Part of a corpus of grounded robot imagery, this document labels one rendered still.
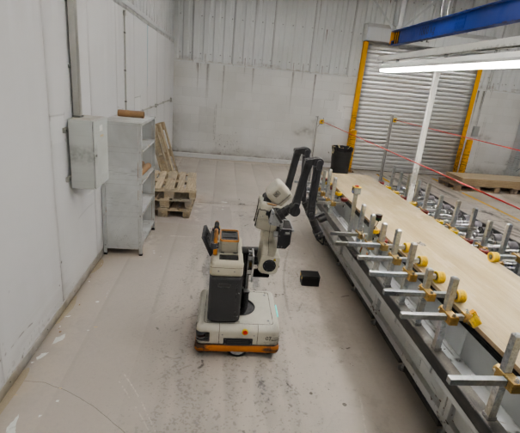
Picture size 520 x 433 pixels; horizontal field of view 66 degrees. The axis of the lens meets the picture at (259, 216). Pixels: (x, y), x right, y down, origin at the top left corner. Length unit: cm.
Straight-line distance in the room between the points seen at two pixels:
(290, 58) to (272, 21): 97
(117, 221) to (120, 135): 99
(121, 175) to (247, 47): 683
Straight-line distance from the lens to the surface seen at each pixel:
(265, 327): 323
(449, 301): 249
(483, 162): 1326
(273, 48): 1088
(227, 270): 298
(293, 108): 1096
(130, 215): 480
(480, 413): 234
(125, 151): 462
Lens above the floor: 209
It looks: 19 degrees down
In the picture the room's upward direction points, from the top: 5 degrees clockwise
